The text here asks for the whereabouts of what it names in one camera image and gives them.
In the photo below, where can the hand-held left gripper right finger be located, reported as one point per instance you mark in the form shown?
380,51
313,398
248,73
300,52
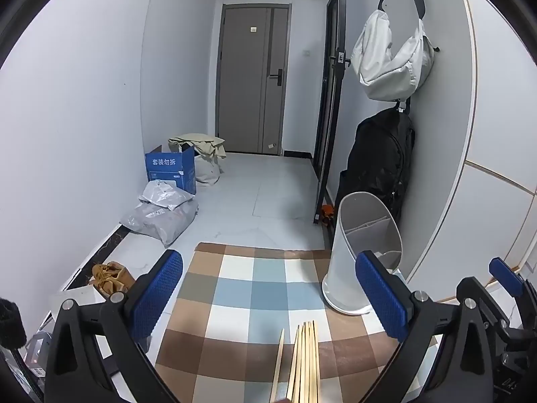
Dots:
381,298

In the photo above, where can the checkered tablecloth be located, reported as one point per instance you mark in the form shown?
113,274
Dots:
235,302

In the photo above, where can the white sack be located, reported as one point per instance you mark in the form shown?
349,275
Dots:
207,172

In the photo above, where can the blue cardboard box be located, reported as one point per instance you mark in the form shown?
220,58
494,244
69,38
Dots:
168,168

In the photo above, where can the beige cloth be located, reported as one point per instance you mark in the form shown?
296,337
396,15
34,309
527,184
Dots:
197,140

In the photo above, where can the large grey parcel bag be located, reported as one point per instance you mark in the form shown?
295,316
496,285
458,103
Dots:
159,222

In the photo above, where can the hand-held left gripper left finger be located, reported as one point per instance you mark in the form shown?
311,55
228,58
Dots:
157,294

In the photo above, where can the white divided utensil holder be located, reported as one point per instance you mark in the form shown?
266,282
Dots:
348,268

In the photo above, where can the white cabinet gold trim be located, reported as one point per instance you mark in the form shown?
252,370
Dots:
495,113

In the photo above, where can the small grey parcel bag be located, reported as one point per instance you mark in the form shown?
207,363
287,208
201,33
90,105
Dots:
163,193

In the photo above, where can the black backpack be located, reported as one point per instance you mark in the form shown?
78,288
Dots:
377,163

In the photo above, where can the grey door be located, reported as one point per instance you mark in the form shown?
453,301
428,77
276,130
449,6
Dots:
247,84

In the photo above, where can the black fuzzy object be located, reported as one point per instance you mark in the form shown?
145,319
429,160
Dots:
10,323

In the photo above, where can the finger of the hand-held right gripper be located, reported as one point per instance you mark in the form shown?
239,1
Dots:
505,275

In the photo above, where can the white shoulder bag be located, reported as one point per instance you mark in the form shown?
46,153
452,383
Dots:
390,58

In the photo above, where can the small orange object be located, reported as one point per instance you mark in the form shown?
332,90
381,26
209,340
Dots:
327,213

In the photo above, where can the black framed glass door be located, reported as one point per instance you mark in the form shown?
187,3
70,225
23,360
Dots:
331,105

